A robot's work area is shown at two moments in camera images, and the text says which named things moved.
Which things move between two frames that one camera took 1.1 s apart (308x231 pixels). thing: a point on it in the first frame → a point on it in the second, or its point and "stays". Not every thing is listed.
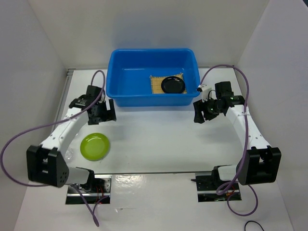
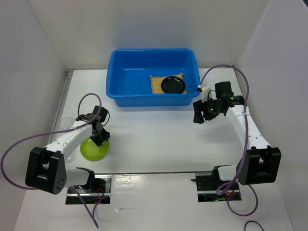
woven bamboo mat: [157, 80] stays
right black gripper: [199, 106] stays
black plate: [173, 84] stays
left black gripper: [109, 115] → [105, 135]
